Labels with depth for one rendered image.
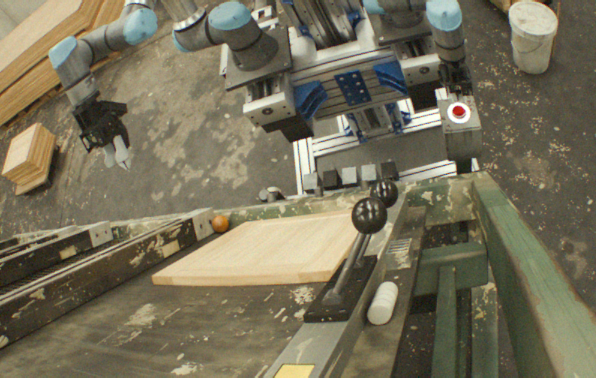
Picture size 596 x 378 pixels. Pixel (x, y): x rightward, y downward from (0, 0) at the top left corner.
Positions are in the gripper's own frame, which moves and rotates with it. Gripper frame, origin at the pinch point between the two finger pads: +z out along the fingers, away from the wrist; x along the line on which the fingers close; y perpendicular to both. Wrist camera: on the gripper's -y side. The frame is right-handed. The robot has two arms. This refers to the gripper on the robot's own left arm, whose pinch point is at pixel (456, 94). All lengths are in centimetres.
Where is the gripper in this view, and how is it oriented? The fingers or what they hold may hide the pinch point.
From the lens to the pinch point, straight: 115.1
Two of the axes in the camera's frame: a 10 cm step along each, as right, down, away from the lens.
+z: 3.6, 4.2, 8.4
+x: 9.3, -1.4, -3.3
